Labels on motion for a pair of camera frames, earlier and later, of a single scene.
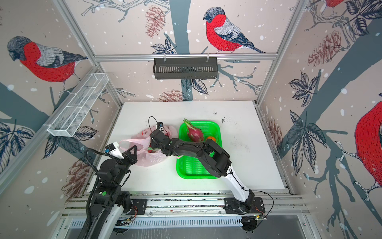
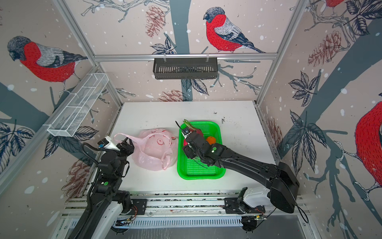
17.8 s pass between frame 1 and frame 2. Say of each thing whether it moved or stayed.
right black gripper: moved
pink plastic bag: moved
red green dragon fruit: stayed
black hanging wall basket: stayed
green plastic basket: stayed
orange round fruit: stayed
